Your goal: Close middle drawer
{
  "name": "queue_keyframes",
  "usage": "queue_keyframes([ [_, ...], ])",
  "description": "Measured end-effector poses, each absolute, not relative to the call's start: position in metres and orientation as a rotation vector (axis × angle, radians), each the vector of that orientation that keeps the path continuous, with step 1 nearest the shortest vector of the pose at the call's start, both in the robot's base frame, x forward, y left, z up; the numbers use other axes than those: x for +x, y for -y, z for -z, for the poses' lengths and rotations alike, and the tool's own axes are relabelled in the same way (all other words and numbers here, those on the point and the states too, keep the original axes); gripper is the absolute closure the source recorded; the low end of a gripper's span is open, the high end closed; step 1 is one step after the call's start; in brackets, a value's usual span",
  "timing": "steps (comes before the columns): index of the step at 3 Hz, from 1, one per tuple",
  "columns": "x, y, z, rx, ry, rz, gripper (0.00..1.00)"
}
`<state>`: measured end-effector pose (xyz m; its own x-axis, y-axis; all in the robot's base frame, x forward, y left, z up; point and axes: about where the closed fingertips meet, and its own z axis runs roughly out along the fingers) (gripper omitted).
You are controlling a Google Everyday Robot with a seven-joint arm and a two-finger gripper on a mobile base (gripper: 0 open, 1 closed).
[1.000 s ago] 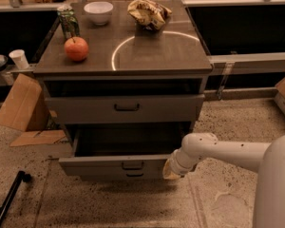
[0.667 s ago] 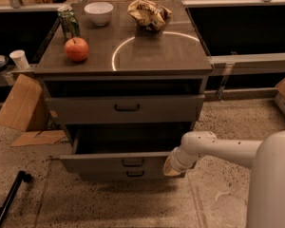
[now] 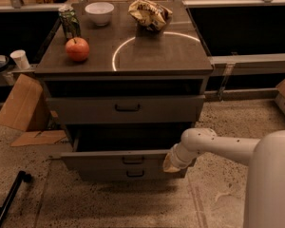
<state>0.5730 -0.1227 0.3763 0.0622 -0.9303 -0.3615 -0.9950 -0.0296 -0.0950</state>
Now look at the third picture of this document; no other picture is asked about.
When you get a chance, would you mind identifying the grey drawer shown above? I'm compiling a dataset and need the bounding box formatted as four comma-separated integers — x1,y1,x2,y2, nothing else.
62,123,191,171
79,168,187,181
47,96,204,124

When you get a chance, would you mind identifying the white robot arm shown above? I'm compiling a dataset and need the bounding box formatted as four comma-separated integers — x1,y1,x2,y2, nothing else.
163,128,285,228

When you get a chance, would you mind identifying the grey top drawer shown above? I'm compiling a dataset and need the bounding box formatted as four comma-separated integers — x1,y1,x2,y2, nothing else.
47,96,204,124

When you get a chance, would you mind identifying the grey bottom drawer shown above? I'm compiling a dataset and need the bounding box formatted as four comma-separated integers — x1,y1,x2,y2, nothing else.
79,168,187,181

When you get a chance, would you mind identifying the grey drawer cabinet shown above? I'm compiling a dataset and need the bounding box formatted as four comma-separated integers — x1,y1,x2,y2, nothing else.
33,0,214,147

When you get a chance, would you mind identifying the flat cardboard piece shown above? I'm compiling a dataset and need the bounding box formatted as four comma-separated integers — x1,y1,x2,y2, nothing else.
10,130,67,147

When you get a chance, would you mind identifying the red apple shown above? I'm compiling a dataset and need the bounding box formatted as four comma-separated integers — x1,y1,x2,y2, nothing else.
65,37,89,62

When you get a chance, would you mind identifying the crumpled chip bag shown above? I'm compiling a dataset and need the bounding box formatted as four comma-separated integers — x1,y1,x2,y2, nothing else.
128,0,173,31

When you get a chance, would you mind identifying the brown cardboard box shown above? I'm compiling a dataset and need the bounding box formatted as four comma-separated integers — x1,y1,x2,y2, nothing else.
0,74,49,131

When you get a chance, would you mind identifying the white bowl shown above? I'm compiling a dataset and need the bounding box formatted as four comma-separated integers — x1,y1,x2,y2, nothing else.
85,2,115,26

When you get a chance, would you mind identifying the green soda can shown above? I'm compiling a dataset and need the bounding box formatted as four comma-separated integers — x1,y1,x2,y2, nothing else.
58,5,81,40

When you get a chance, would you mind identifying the white paper cup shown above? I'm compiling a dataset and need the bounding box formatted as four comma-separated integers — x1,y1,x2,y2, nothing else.
10,49,30,69

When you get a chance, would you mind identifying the clear acrylic bracket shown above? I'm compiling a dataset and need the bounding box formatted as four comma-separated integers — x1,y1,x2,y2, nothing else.
218,63,236,101

